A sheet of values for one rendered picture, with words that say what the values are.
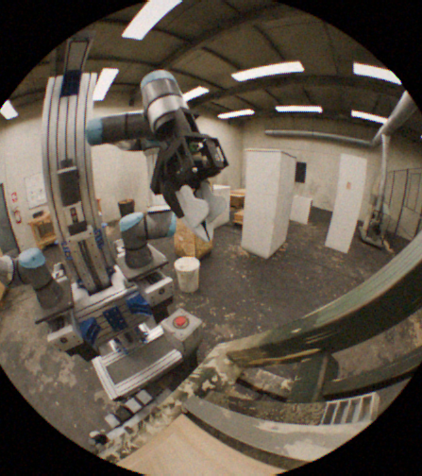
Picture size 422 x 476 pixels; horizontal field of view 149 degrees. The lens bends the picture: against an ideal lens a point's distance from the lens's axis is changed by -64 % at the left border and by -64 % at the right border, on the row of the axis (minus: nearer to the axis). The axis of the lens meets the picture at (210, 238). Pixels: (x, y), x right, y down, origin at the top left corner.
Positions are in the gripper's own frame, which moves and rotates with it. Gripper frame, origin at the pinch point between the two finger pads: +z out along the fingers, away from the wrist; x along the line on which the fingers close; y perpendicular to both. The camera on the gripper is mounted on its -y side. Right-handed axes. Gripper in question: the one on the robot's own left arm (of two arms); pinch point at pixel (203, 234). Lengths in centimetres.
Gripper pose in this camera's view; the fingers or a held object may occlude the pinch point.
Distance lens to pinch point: 26.5
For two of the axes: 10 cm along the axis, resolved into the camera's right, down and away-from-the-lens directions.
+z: 3.3, 9.4, 0.8
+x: 7.1, -3.1, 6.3
